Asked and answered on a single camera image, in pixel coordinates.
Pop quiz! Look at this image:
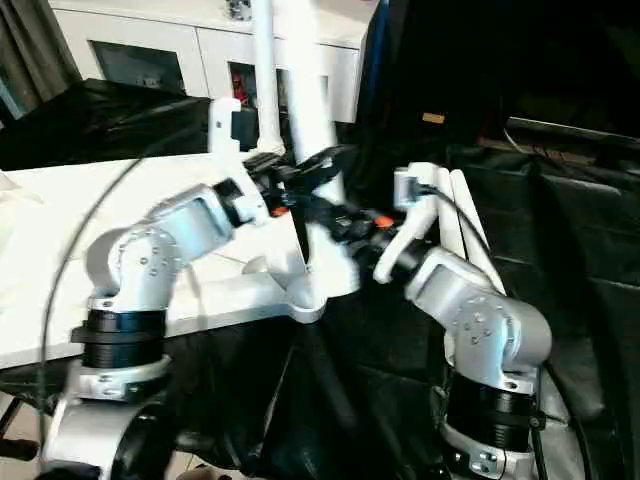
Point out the white plastic table leg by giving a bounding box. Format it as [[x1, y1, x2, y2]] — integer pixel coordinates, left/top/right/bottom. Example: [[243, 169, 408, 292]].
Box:
[[251, 0, 291, 155], [449, 168, 507, 297], [279, 0, 364, 302], [433, 167, 472, 262]]

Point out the white plastic table top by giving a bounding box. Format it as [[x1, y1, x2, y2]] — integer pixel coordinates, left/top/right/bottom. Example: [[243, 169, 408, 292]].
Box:
[[0, 151, 362, 372]]

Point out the blue upright panel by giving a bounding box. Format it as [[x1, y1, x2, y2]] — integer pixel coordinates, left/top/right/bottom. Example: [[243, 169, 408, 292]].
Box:
[[358, 0, 392, 126]]

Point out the black plastic mat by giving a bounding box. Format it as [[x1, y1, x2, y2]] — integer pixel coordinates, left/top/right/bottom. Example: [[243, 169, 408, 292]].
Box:
[[0, 77, 640, 480]]

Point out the black case with yellow label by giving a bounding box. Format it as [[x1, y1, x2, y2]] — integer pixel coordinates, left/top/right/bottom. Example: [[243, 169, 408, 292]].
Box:
[[384, 0, 506, 146]]

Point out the white cabinet with glass doors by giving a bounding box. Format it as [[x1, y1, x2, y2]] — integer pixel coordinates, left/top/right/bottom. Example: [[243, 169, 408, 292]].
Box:
[[49, 0, 369, 124]]

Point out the black long bar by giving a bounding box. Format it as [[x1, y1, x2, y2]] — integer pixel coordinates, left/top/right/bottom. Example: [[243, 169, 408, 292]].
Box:
[[505, 114, 640, 149]]

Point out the grey curtain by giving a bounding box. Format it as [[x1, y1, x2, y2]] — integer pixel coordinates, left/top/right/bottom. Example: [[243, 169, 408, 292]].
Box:
[[0, 0, 84, 124]]

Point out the black metal stand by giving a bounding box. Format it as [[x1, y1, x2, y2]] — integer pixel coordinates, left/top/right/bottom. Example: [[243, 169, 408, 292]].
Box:
[[0, 394, 41, 464]]

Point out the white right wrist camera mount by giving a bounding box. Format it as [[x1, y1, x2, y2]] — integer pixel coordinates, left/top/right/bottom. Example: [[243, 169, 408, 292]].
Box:
[[373, 161, 445, 285]]

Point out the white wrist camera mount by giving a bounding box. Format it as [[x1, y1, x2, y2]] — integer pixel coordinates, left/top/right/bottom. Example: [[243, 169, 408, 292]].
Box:
[[373, 161, 445, 285], [207, 97, 267, 227]]

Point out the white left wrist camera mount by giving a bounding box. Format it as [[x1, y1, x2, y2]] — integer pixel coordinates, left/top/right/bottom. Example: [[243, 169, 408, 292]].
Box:
[[207, 97, 267, 227]]

